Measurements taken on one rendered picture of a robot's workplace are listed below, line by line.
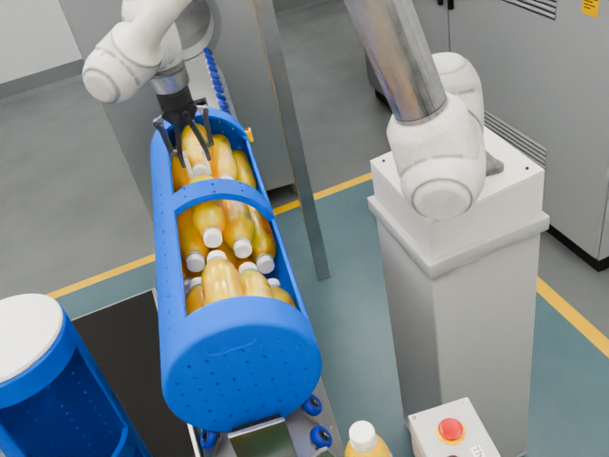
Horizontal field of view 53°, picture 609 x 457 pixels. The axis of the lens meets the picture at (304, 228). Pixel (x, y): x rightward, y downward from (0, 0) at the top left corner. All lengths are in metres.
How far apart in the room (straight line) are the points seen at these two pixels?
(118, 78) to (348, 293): 1.82
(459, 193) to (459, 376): 0.74
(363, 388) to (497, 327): 0.88
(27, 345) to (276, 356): 0.63
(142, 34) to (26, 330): 0.72
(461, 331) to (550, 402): 0.85
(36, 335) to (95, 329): 1.36
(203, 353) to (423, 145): 0.52
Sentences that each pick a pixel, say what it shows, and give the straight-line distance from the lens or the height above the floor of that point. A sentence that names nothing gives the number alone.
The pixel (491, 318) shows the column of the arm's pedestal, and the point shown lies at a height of 0.73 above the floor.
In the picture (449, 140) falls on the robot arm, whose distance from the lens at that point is 1.11.
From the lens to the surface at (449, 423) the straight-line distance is 0.98.
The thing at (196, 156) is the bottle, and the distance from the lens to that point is 1.56.
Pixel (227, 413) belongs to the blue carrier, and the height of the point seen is 1.02.
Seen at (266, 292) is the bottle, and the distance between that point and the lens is 1.17.
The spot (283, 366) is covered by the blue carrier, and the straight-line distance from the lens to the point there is 1.10.
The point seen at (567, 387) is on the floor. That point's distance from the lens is 2.44.
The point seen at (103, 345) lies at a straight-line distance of 2.75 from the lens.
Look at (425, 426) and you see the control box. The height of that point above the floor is 1.10.
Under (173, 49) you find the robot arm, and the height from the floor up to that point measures 1.50.
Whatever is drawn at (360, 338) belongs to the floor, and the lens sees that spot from 2.59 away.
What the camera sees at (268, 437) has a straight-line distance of 1.12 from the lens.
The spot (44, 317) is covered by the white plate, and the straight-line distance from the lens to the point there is 1.53.
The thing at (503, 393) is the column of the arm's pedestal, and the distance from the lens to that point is 1.92.
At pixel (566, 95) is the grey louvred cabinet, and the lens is 2.57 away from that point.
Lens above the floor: 1.93
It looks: 37 degrees down
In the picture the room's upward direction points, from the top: 13 degrees counter-clockwise
